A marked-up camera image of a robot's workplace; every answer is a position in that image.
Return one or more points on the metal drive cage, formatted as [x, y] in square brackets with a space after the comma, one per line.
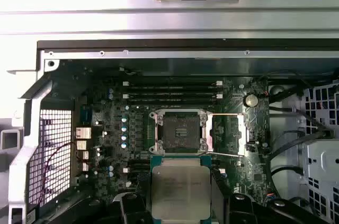
[323, 160]

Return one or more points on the silver port block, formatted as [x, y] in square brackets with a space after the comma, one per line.
[85, 155]
[83, 132]
[81, 144]
[85, 166]

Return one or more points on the silver coin battery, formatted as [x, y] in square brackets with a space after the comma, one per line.
[251, 100]

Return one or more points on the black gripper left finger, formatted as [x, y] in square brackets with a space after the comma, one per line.
[135, 210]

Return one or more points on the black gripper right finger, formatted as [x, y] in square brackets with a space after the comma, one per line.
[238, 210]

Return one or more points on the CPU socket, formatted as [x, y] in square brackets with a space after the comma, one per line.
[180, 131]

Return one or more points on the black PC case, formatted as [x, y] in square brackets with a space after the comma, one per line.
[159, 54]

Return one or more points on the blue port block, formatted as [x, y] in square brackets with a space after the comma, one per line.
[86, 115]

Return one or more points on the silver CPU with green edge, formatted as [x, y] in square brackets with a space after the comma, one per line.
[181, 187]

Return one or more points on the green motherboard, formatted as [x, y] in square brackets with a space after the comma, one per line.
[258, 152]

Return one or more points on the metal socket cover frame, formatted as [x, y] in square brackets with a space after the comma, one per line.
[242, 134]

